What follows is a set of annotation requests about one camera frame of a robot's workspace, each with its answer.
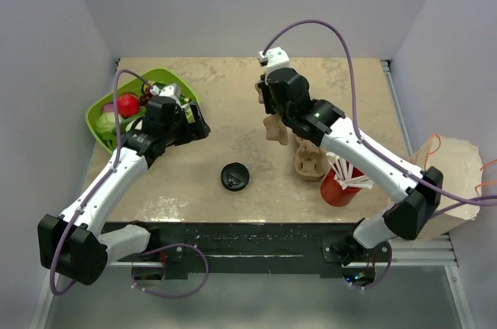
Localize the single brown pulp carrier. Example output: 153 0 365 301
262 82 289 145

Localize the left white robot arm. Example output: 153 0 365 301
37 96 210 286

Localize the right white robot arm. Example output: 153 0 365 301
256 68 443 263

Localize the green bottle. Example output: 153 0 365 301
144 82 194 105

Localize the purple grapes bunch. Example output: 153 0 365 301
139 85 153 106

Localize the white daikon radish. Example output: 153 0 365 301
125 116 143 132

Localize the red apple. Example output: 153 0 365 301
117 93 141 119

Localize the brown pulp cup carrier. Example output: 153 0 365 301
294 135 330 182

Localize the green plastic bin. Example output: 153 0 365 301
85 68 200 154

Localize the red onion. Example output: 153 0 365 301
101 102 116 113

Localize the green cabbage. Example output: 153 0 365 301
95 112 121 140

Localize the white wrapped straw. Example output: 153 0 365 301
326 152 374 189

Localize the red cup holder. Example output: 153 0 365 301
320 169 361 207

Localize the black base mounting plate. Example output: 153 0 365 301
120 222 391 280

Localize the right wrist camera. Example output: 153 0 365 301
258 47 290 74

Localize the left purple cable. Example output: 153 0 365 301
50 69 210 299

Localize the purple cable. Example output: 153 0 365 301
263 19 497 291
50 69 210 299

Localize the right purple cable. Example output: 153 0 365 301
263 19 497 291

